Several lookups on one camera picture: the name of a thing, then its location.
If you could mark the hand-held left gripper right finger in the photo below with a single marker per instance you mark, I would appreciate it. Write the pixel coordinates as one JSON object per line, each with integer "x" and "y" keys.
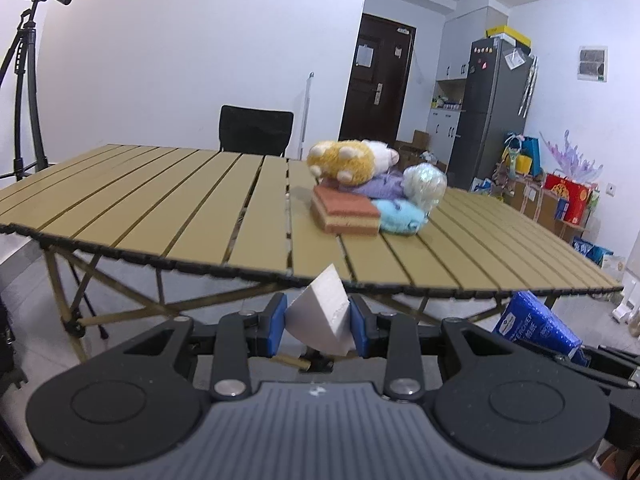
{"x": 359, "y": 330}

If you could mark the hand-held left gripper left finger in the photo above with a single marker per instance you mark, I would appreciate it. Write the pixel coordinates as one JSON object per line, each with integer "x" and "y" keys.
{"x": 277, "y": 325}

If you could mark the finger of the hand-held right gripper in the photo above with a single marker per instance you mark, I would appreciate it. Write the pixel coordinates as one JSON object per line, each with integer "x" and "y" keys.
{"x": 600, "y": 372}
{"x": 620, "y": 355}

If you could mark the white foam block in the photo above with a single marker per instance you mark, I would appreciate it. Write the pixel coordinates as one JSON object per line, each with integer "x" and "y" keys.
{"x": 320, "y": 310}

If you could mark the blue tissue packet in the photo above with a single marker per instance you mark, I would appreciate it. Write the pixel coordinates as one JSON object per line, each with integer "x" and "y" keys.
{"x": 535, "y": 325}

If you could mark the brown and tan sponge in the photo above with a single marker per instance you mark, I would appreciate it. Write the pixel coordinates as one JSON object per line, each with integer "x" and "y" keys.
{"x": 345, "y": 210}

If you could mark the light blue plush toy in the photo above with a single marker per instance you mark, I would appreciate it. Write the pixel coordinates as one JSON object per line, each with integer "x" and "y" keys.
{"x": 400, "y": 215}

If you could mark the purple plush cloth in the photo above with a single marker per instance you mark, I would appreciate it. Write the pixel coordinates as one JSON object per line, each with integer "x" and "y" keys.
{"x": 380, "y": 187}

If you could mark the iridescent plastic bag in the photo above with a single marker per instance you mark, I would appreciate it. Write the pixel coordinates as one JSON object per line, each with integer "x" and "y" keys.
{"x": 425, "y": 185}

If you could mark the yellow and white plush toy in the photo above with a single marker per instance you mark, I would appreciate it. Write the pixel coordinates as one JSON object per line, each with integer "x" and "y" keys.
{"x": 345, "y": 160}

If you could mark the white and green bag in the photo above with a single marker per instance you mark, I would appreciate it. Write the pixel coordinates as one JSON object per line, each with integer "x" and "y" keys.
{"x": 615, "y": 267}

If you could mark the blue pet food bag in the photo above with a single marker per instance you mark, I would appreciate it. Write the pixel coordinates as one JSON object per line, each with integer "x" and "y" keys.
{"x": 592, "y": 251}

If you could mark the cardboard boxes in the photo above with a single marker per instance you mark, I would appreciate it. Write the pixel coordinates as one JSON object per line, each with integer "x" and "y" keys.
{"x": 535, "y": 205}

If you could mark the tan folding table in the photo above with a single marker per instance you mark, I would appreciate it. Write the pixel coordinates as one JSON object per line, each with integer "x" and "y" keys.
{"x": 150, "y": 200}

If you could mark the black folding chair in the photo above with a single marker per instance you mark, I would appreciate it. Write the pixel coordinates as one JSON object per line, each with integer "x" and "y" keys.
{"x": 255, "y": 130}

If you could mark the open cardboard box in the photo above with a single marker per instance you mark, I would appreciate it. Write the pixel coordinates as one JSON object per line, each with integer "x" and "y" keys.
{"x": 420, "y": 142}

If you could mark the purple coral decoration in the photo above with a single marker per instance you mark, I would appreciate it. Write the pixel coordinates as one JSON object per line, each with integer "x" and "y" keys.
{"x": 572, "y": 157}

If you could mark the white pole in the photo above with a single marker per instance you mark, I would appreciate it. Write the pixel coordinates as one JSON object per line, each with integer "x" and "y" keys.
{"x": 306, "y": 115}

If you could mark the yellow gift bag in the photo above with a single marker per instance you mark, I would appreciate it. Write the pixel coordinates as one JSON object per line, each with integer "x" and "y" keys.
{"x": 521, "y": 164}

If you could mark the blue gift bag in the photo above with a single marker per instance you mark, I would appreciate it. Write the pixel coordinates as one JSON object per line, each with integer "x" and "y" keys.
{"x": 531, "y": 155}

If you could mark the grey refrigerator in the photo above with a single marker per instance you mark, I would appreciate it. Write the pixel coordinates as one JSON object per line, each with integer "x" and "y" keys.
{"x": 490, "y": 110}

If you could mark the dark brown door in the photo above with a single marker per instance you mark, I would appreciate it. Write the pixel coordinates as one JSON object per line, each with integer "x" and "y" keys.
{"x": 380, "y": 60}

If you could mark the paper note on door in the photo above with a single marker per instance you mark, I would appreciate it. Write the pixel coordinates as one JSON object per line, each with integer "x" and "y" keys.
{"x": 364, "y": 56}

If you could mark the white electrical panel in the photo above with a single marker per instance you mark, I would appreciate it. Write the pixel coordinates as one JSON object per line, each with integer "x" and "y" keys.
{"x": 592, "y": 62}

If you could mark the white cabinet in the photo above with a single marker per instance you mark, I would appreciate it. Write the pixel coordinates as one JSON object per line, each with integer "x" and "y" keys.
{"x": 455, "y": 50}

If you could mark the yellow box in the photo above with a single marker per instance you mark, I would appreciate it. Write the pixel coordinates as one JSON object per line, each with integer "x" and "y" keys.
{"x": 510, "y": 37}

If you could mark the black tripod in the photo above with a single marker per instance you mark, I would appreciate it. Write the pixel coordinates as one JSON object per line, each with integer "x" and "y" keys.
{"x": 30, "y": 60}

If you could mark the white wall socket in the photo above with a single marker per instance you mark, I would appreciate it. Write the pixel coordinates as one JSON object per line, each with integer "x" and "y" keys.
{"x": 612, "y": 189}

